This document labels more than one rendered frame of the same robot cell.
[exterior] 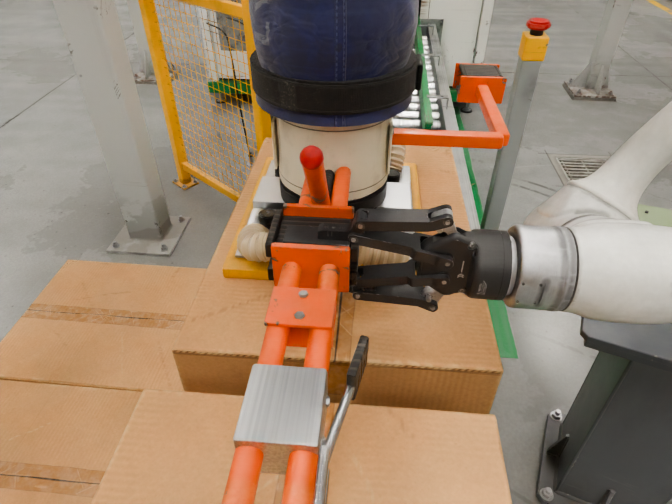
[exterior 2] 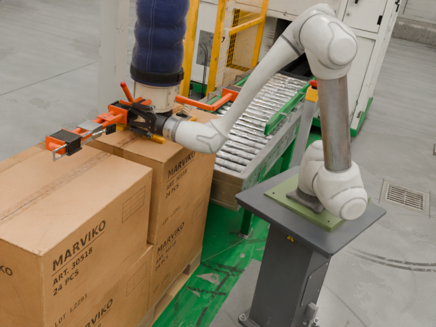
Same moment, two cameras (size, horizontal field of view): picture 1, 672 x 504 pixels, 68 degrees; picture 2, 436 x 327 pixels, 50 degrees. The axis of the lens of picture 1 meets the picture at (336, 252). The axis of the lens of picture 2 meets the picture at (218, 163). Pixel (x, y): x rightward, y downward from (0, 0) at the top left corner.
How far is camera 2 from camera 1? 1.43 m
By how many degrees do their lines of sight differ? 16
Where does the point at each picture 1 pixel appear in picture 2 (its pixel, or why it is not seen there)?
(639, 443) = (276, 281)
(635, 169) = (225, 117)
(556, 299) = (171, 135)
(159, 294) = not seen: hidden behind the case
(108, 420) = not seen: hidden behind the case
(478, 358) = (159, 158)
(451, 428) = (138, 166)
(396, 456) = (119, 165)
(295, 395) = (93, 124)
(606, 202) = (212, 124)
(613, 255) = (185, 126)
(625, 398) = (269, 251)
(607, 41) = not seen: outside the picture
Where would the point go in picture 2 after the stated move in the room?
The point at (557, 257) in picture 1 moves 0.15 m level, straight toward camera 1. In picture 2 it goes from (173, 123) to (139, 131)
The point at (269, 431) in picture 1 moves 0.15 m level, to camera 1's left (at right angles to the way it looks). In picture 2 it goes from (84, 126) to (47, 116)
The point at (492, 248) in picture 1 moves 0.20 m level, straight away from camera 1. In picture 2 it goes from (160, 119) to (196, 108)
